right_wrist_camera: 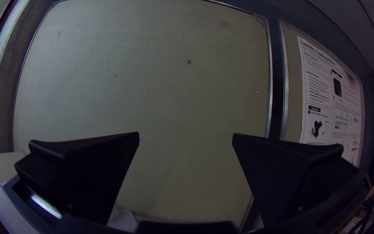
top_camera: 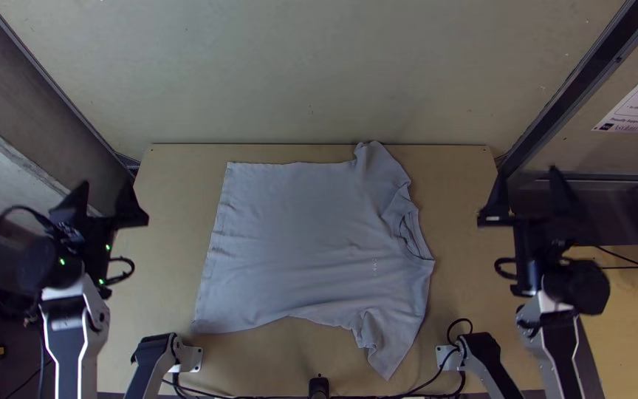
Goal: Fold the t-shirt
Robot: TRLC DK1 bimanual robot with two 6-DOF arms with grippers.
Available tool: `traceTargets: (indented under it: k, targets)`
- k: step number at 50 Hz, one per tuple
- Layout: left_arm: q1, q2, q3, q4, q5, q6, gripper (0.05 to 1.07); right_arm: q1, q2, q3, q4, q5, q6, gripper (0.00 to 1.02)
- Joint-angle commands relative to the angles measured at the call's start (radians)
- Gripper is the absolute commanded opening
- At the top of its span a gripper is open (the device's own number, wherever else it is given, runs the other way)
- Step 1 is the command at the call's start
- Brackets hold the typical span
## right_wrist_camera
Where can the white paper poster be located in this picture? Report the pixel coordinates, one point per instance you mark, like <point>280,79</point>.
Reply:
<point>333,97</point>

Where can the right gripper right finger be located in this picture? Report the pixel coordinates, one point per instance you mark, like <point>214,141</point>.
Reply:
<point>281,175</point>

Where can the grey t-shirt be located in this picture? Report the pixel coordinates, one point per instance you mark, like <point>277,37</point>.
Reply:
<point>122,221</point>

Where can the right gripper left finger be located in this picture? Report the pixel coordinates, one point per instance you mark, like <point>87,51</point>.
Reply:
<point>80,172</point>

